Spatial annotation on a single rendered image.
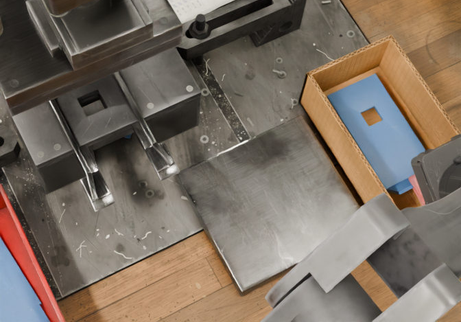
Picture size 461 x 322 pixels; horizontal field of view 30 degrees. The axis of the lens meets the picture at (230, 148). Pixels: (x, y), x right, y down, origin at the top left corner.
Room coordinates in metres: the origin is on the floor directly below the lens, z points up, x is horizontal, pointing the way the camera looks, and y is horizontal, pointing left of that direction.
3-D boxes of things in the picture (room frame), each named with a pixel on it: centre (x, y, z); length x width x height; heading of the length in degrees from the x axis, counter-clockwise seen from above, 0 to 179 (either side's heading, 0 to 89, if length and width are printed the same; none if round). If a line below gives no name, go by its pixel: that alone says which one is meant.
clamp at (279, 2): (0.57, 0.02, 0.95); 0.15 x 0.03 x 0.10; 126
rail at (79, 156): (0.40, 0.18, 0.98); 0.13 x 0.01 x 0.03; 36
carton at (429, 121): (0.45, -0.20, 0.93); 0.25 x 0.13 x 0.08; 36
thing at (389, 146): (0.47, -0.18, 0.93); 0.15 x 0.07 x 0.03; 35
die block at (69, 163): (0.44, 0.15, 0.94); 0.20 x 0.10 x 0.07; 126
